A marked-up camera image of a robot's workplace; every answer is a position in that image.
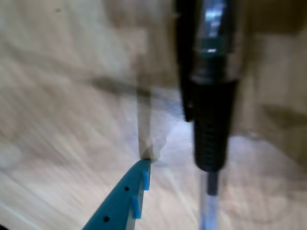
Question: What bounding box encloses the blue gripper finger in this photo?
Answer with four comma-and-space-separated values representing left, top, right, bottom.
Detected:
81, 159, 153, 230

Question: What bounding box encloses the capped black gel pen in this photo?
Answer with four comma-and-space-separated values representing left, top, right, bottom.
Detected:
174, 0, 241, 230

